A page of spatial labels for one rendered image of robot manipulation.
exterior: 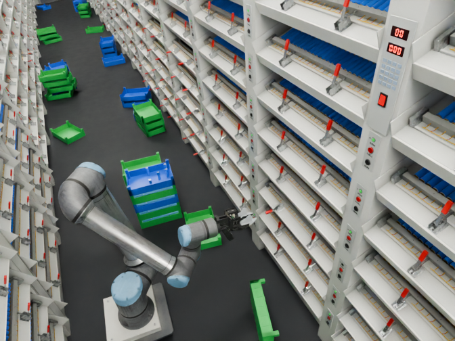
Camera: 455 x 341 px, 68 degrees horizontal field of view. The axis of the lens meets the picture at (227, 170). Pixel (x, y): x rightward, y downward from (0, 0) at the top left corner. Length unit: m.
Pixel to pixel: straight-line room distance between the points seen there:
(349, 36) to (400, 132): 0.28
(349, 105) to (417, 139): 0.22
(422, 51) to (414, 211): 0.41
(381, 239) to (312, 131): 0.43
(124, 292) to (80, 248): 0.86
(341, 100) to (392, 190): 0.30
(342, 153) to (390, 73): 0.36
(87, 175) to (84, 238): 1.14
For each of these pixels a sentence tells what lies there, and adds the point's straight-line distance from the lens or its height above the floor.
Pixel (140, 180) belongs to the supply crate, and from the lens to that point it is 2.36.
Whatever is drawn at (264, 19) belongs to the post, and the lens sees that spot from 1.42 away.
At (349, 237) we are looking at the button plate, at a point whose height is 0.84.
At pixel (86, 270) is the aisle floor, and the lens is 2.41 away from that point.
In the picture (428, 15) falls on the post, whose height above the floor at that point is 1.57.
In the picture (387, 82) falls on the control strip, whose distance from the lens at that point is 0.91.
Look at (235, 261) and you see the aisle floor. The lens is 2.19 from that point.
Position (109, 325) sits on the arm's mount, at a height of 0.11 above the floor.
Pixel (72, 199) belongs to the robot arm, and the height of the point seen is 0.91.
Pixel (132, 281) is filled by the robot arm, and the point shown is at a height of 0.37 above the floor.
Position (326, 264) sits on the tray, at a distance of 1.55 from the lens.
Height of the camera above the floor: 1.79
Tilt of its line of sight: 39 degrees down
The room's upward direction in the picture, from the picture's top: 5 degrees counter-clockwise
